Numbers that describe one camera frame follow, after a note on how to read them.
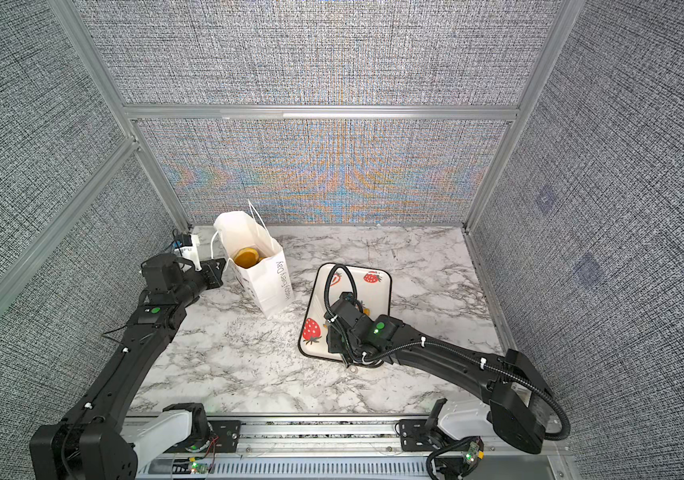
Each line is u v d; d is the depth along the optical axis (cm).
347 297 72
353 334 59
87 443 38
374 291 102
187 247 68
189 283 66
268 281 80
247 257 96
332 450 73
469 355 46
